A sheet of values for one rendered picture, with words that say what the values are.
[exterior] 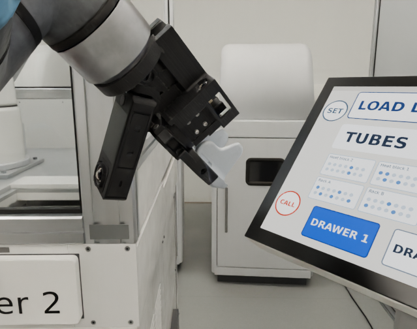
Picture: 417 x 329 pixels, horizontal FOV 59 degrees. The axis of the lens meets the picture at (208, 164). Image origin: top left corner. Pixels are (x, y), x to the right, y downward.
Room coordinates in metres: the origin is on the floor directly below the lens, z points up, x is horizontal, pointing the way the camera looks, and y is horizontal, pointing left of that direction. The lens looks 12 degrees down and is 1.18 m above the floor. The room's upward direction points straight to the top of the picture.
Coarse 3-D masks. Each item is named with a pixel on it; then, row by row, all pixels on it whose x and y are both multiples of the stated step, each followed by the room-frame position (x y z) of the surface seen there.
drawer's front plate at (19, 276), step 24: (0, 264) 0.51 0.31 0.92; (24, 264) 0.51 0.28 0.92; (48, 264) 0.51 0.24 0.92; (72, 264) 0.51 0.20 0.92; (0, 288) 0.51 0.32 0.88; (24, 288) 0.51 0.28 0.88; (48, 288) 0.51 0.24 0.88; (72, 288) 0.51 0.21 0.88; (24, 312) 0.51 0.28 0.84; (72, 312) 0.51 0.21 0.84
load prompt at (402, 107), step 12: (360, 96) 0.58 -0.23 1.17; (372, 96) 0.57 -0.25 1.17; (384, 96) 0.55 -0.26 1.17; (396, 96) 0.54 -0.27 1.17; (408, 96) 0.53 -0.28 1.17; (360, 108) 0.56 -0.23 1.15; (372, 108) 0.55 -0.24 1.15; (384, 108) 0.54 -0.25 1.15; (396, 108) 0.52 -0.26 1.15; (408, 108) 0.51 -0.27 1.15; (384, 120) 0.52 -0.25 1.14; (396, 120) 0.51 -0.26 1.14; (408, 120) 0.50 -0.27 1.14
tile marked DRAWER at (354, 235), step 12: (312, 216) 0.48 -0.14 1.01; (324, 216) 0.47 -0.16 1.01; (336, 216) 0.46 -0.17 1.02; (348, 216) 0.45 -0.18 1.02; (312, 228) 0.47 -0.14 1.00; (324, 228) 0.46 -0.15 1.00; (336, 228) 0.45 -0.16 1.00; (348, 228) 0.44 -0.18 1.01; (360, 228) 0.43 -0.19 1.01; (372, 228) 0.42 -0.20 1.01; (324, 240) 0.45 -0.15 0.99; (336, 240) 0.44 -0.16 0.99; (348, 240) 0.43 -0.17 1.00; (360, 240) 0.42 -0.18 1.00; (372, 240) 0.41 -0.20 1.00; (348, 252) 0.42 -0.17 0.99; (360, 252) 0.41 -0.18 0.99
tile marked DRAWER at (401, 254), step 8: (400, 232) 0.40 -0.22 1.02; (408, 232) 0.39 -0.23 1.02; (392, 240) 0.40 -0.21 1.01; (400, 240) 0.39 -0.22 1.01; (408, 240) 0.39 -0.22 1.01; (416, 240) 0.38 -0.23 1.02; (392, 248) 0.39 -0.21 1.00; (400, 248) 0.39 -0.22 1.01; (408, 248) 0.38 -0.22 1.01; (416, 248) 0.38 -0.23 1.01; (384, 256) 0.39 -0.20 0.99; (392, 256) 0.39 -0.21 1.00; (400, 256) 0.38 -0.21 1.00; (408, 256) 0.38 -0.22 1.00; (416, 256) 0.37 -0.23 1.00; (384, 264) 0.38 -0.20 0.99; (392, 264) 0.38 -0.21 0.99; (400, 264) 0.38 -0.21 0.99; (408, 264) 0.37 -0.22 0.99; (416, 264) 0.37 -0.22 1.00; (408, 272) 0.37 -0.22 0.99; (416, 272) 0.36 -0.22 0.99
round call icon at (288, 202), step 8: (280, 192) 0.54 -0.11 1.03; (288, 192) 0.53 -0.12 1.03; (296, 192) 0.52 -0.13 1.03; (280, 200) 0.53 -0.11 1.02; (288, 200) 0.52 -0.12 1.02; (296, 200) 0.51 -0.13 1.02; (272, 208) 0.53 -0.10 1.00; (280, 208) 0.52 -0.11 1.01; (288, 208) 0.51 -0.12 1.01; (296, 208) 0.50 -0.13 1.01; (288, 216) 0.50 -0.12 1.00
